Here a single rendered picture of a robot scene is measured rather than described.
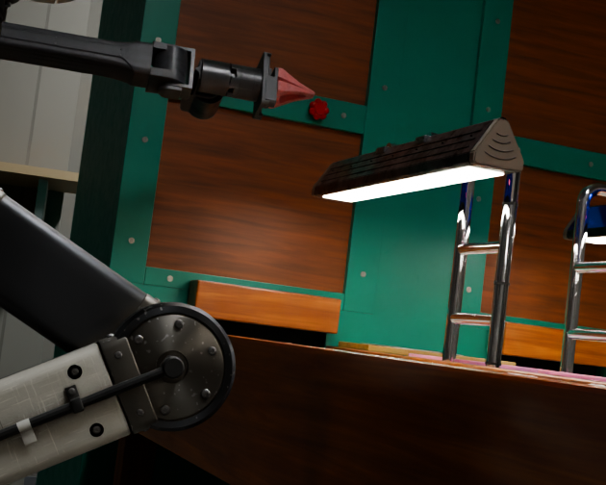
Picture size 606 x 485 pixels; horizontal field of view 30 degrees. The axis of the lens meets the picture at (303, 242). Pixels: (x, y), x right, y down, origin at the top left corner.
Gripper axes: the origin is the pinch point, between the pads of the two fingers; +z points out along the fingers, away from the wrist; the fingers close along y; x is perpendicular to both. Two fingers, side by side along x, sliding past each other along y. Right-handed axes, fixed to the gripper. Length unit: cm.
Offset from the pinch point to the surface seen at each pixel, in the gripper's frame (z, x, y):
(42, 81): -46, -216, -118
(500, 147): 17.6, 38.3, 26.6
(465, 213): 28.8, 0.4, 18.4
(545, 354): 66, -44, 26
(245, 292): -1.8, -35.3, 24.7
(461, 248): 28.4, -0.7, 24.8
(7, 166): -54, -188, -67
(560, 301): 73, -48, 12
